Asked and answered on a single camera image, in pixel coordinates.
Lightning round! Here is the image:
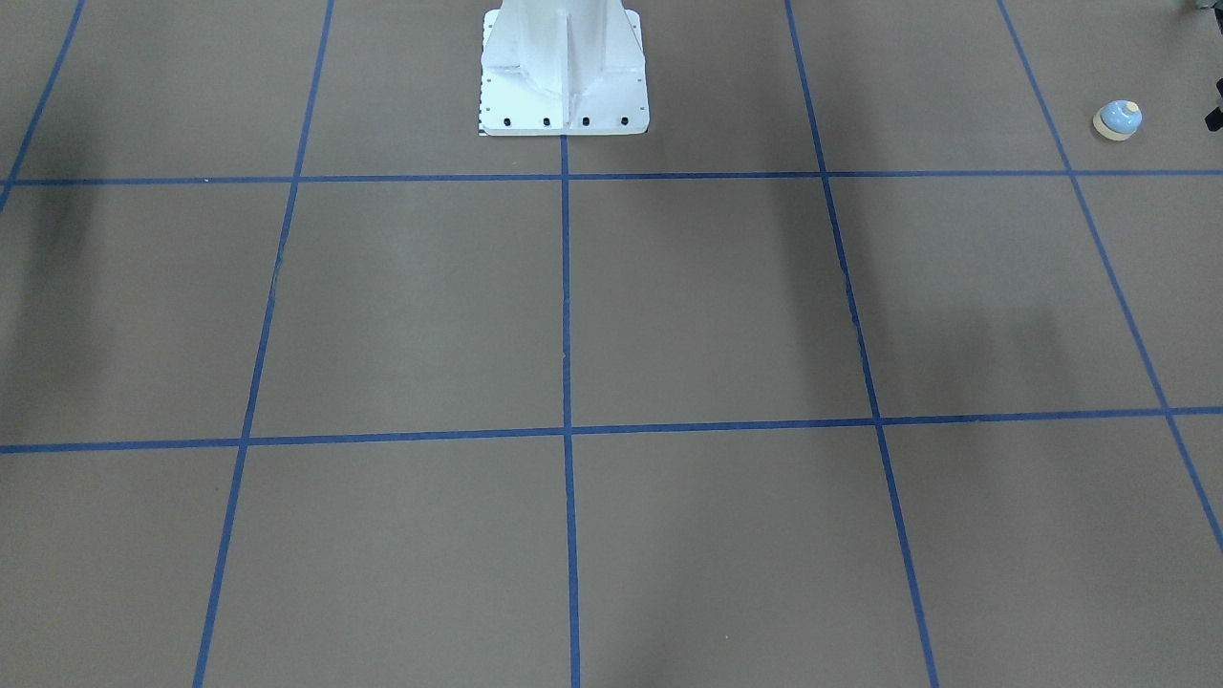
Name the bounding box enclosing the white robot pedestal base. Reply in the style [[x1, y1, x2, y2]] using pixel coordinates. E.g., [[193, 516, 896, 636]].
[[478, 1, 651, 137]]

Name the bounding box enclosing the blue call bell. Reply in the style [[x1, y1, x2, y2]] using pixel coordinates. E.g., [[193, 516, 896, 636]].
[[1092, 99, 1144, 142]]

